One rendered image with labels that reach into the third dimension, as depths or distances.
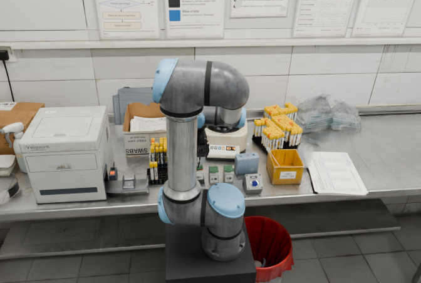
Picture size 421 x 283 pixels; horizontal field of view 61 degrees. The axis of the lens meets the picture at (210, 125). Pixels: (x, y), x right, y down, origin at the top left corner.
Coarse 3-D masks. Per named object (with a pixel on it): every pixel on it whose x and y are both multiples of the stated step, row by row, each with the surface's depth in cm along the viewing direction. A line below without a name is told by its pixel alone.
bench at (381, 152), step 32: (384, 128) 202; (416, 128) 203; (128, 160) 171; (224, 160) 173; (352, 160) 175; (384, 160) 176; (416, 160) 176; (32, 192) 150; (128, 192) 152; (288, 192) 154; (384, 192) 157; (416, 192) 160; (32, 224) 214; (64, 224) 215; (96, 224) 216; (128, 224) 216; (160, 224) 217; (288, 224) 219; (320, 224) 220; (352, 224) 221; (384, 224) 221; (0, 256) 195; (32, 256) 198
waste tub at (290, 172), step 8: (272, 152) 165; (280, 152) 165; (288, 152) 165; (296, 152) 163; (272, 160) 157; (280, 160) 167; (288, 160) 168; (296, 160) 163; (272, 168) 157; (280, 168) 154; (288, 168) 154; (296, 168) 154; (272, 176) 157; (280, 176) 156; (288, 176) 156; (296, 176) 156; (272, 184) 158; (280, 184) 158; (288, 184) 158
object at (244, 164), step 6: (240, 156) 159; (246, 156) 159; (252, 156) 159; (258, 156) 159; (240, 162) 158; (246, 162) 159; (252, 162) 160; (258, 162) 160; (234, 168) 164; (240, 168) 160; (246, 168) 161; (252, 168) 162; (240, 174) 162
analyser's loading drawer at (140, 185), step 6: (120, 180) 152; (126, 180) 152; (132, 180) 152; (138, 180) 152; (144, 180) 153; (108, 186) 149; (114, 186) 149; (120, 186) 149; (126, 186) 149; (132, 186) 149; (138, 186) 149; (144, 186) 150; (108, 192) 147
